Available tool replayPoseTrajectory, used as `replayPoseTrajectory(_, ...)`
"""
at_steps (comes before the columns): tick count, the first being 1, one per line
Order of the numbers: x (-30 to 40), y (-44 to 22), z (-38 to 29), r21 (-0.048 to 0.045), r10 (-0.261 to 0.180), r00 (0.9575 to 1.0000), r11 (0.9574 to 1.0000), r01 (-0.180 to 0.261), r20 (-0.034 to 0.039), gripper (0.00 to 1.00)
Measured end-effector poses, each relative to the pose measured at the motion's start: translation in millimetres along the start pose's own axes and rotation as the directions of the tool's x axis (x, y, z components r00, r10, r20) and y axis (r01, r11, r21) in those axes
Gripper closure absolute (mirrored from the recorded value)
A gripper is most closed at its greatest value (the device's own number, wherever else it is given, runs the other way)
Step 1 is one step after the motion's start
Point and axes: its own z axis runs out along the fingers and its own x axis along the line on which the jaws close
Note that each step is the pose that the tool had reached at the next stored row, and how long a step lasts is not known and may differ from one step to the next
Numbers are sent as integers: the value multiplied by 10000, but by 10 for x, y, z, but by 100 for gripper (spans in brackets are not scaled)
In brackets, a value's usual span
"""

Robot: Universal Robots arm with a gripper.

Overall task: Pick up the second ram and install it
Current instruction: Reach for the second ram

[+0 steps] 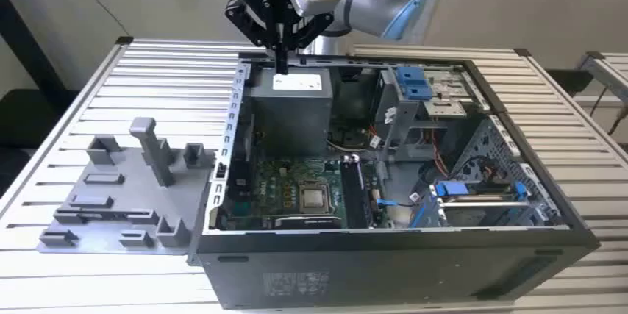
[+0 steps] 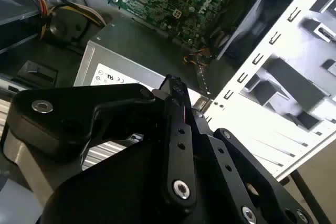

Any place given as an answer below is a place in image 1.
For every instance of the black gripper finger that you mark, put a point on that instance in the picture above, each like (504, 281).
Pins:
(247, 23)
(309, 32)

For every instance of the black RAM stick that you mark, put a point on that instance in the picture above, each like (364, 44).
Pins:
(103, 214)

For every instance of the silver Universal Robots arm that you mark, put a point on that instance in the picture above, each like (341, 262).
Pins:
(377, 1)

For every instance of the grey power supply unit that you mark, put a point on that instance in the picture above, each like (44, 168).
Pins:
(289, 119)

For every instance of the blue plastic drive latch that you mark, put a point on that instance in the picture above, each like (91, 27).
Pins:
(412, 82)

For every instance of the black table corner cap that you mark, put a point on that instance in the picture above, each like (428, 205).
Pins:
(524, 52)
(124, 39)

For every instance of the silver metal drive cage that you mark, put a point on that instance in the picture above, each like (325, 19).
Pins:
(441, 108)

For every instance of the metal CPU socket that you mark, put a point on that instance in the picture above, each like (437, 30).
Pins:
(313, 184)

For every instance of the green motherboard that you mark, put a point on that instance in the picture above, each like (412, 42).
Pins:
(275, 189)

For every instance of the silver CPU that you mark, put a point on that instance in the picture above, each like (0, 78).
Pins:
(315, 201)

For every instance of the grey plastic parts rack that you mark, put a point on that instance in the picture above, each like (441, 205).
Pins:
(127, 181)

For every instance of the blue disk carrier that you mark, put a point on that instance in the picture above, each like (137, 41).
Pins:
(451, 188)

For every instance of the black graphics card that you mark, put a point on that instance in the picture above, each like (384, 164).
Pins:
(309, 222)

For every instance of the black seat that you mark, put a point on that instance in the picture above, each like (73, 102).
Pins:
(29, 119)

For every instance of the black chair back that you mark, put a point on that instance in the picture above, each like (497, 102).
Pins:
(569, 80)

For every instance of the metal slat side table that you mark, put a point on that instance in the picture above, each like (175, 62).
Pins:
(613, 67)

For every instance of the black open PC case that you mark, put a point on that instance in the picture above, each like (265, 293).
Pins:
(343, 273)

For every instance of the black slanted frame bar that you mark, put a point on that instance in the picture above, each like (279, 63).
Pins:
(21, 45)

